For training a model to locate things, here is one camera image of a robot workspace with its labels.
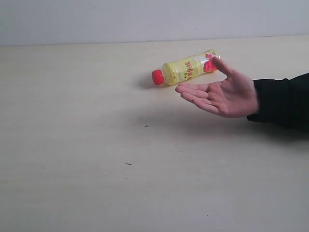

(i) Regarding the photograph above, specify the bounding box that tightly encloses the person's open bare hand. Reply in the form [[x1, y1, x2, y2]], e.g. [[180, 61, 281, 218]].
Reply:
[[175, 57, 259, 118]]

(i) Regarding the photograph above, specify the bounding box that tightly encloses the yellow juice bottle red cap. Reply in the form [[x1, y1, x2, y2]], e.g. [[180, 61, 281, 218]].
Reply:
[[152, 49, 220, 86]]

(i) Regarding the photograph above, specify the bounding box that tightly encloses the black sleeved forearm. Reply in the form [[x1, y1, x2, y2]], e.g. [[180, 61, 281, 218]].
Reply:
[[247, 73, 309, 132]]

